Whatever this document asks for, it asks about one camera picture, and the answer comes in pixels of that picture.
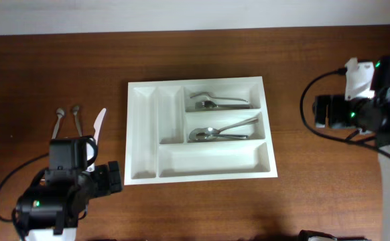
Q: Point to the small steel teaspoon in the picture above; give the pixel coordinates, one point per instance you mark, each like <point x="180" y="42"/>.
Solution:
<point x="75" y="110"/>
<point x="60" y="112"/>

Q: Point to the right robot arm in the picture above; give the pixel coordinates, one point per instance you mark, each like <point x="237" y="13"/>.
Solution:
<point x="364" y="108"/>

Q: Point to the small steel teaspoon left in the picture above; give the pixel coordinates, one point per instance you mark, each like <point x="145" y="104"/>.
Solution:
<point x="60" y="112"/>

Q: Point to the pink plastic knife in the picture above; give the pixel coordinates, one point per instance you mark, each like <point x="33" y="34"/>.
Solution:
<point x="98" y="124"/>

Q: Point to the steel tablespoon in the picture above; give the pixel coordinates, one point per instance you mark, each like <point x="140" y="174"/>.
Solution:
<point x="209" y="134"/>

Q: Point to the white plastic cutlery tray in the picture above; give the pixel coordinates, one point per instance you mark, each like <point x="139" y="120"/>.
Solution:
<point x="161" y="115"/>

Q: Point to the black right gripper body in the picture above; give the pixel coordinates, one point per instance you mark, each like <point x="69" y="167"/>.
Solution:
<point x="320" y="111"/>

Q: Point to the small steel teaspoon right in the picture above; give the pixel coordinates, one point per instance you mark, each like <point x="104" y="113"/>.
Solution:
<point x="75" y="110"/>

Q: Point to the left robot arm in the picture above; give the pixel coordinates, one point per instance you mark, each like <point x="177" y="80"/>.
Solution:
<point x="58" y="196"/>

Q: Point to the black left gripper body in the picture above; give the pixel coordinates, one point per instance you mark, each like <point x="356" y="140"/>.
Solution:
<point x="113" y="177"/>

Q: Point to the steel tablespoon angled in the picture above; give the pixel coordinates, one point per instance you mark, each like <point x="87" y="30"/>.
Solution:
<point x="240" y="124"/>

